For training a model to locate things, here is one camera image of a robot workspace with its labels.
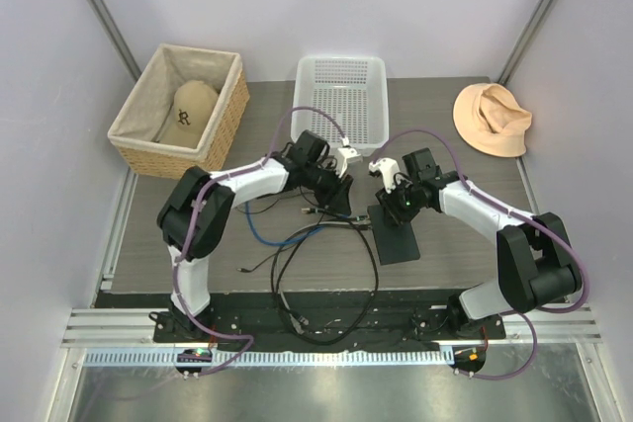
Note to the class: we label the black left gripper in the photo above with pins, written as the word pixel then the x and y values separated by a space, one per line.
pixel 336 200

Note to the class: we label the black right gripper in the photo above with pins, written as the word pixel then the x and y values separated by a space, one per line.
pixel 389 201

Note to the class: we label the black network switch box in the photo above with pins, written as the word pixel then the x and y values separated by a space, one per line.
pixel 394 244

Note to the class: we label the white plastic mesh basket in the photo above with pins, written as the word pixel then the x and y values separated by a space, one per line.
pixel 342 93

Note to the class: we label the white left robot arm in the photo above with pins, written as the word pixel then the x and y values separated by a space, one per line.
pixel 193 220

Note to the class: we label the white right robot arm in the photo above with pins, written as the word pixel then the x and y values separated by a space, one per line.
pixel 534 263

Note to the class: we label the peach bucket hat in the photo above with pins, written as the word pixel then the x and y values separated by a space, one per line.
pixel 489 119

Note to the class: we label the beige baseball cap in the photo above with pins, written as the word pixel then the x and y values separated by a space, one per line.
pixel 193 105

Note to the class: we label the wicker basket with liner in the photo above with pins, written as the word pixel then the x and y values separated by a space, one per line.
pixel 138 125

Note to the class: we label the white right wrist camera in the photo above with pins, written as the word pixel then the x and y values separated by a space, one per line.
pixel 386 168

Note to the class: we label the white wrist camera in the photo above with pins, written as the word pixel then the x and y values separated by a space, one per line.
pixel 345 155
pixel 386 168

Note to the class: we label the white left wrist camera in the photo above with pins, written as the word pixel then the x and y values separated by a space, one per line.
pixel 345 155

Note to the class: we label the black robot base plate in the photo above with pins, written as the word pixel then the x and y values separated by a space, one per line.
pixel 314 318

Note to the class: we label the white slotted cable duct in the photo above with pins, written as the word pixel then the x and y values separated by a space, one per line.
pixel 187 358

